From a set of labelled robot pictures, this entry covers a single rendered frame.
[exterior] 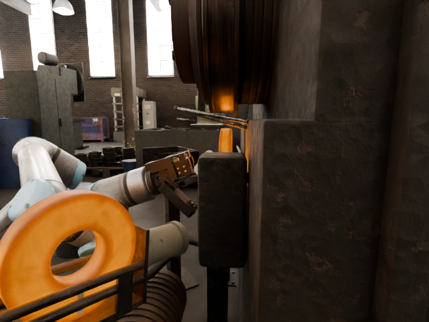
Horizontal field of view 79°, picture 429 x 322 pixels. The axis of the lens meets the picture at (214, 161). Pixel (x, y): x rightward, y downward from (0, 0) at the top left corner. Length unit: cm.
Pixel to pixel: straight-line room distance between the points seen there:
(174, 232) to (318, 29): 35
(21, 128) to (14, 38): 1048
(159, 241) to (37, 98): 387
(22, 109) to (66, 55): 884
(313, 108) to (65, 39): 1297
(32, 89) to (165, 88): 750
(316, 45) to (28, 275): 39
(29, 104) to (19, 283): 398
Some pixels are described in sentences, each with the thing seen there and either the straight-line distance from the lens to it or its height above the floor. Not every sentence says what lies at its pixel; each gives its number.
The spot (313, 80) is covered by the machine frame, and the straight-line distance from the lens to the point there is 32.
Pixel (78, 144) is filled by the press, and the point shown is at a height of 15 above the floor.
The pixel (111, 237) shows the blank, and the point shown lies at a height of 72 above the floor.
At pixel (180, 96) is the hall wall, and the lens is 1103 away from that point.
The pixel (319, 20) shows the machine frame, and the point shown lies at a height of 98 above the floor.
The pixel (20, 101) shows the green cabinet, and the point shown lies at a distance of 437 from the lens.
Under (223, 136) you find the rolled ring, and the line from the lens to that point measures 72.
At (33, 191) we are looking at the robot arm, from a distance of 59.
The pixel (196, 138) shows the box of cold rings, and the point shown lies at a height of 64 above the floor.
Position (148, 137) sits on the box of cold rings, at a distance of 327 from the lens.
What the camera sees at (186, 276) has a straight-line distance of 160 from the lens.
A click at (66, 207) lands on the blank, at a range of 35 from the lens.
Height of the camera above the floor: 87
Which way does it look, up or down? 9 degrees down
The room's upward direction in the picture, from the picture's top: straight up
